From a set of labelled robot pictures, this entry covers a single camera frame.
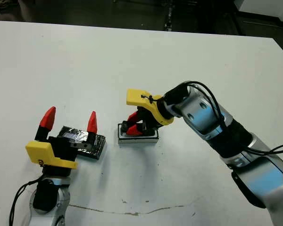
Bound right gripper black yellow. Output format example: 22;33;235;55
126;89;175;137

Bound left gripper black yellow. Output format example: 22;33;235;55
25;106;98;177

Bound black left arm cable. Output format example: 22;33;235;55
8;180;42;226

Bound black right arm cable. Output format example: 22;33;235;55
186;81;283;165

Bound black glossy box lid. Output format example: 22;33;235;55
58;126;108;160

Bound white camera box base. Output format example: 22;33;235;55
117;122;160;145

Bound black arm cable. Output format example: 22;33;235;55
186;81;283;165
8;180;42;226

